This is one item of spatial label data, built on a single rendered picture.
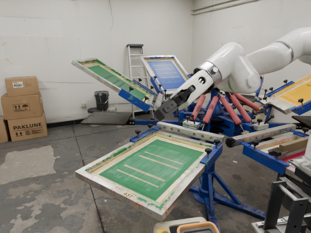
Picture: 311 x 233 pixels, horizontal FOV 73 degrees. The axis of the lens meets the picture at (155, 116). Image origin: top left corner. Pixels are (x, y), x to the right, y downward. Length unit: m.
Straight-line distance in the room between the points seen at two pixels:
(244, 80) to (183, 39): 5.24
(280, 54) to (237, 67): 0.16
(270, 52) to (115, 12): 4.57
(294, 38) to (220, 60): 0.27
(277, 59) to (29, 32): 4.56
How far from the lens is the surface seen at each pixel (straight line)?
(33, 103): 4.51
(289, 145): 1.62
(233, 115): 1.92
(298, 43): 0.79
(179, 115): 2.12
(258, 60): 0.76
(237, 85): 0.63
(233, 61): 0.61
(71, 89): 4.96
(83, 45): 4.92
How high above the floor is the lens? 1.65
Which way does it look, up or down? 18 degrees down
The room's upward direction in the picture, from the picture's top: straight up
